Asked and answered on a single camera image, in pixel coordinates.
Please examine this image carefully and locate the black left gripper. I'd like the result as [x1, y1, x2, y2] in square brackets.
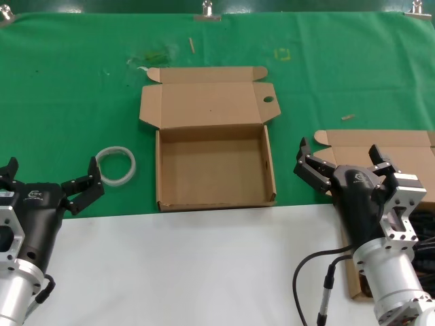
[0, 156, 105, 273]

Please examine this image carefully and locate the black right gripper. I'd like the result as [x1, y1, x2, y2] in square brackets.
[294, 137, 399, 252]

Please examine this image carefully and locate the brown cardboard parts box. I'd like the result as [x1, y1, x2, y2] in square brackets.
[313, 130, 435, 300]

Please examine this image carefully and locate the cardboard box with round hole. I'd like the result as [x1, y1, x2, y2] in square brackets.
[138, 66, 281, 213]

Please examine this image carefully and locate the clear tape roll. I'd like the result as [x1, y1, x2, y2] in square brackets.
[94, 145, 137, 187]

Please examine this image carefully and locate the green table cloth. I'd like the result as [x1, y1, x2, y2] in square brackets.
[0, 12, 435, 220]

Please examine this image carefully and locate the clear plastic wrapper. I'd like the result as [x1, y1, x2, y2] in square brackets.
[127, 43, 179, 74]

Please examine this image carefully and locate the metal binder clip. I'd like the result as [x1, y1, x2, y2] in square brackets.
[404, 0, 435, 20]
[0, 8, 16, 28]
[193, 0, 222, 22]

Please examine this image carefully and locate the left aluminium camera bracket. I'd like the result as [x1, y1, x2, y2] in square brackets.
[0, 189, 27, 262]

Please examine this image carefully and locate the aluminium camera bracket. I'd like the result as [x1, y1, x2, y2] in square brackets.
[379, 173, 428, 245]
[0, 189, 27, 262]

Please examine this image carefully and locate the right aluminium camera bracket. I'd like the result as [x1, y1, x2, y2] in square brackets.
[379, 173, 428, 245]

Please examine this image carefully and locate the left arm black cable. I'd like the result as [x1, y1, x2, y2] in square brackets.
[25, 274, 56, 322]

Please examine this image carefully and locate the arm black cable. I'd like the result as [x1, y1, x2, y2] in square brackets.
[293, 247, 356, 326]
[25, 274, 56, 322]

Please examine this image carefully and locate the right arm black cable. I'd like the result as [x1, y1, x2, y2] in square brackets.
[293, 247, 356, 326]

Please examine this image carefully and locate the black cable with grey plug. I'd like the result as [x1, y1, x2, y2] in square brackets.
[316, 254, 356, 326]

